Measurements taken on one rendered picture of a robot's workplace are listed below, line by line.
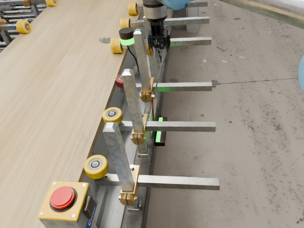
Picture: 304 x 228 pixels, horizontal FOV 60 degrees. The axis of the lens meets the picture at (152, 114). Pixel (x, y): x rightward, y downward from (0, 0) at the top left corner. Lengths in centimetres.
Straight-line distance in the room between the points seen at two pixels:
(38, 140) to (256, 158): 151
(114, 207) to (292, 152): 145
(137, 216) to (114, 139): 40
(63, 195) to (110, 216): 67
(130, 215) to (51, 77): 80
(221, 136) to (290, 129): 54
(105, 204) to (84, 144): 30
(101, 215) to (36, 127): 44
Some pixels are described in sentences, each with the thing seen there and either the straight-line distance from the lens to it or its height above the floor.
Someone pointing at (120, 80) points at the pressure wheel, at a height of 91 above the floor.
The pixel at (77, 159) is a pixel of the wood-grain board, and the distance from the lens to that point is 98.
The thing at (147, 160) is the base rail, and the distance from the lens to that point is 116.
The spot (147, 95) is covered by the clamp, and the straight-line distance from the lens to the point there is 121.
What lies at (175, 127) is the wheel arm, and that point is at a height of 85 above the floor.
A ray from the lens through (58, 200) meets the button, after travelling 49.
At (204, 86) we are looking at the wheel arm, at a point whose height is 86.
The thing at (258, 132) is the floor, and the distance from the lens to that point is 227.
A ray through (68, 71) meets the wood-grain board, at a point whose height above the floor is 90.
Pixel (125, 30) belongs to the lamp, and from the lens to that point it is 110.
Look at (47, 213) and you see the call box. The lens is 49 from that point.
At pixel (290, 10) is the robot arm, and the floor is 135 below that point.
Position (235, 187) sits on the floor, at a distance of 192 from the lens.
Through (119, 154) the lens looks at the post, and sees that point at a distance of 76.
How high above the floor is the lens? 162
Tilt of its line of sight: 42 degrees down
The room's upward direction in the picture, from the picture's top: 8 degrees counter-clockwise
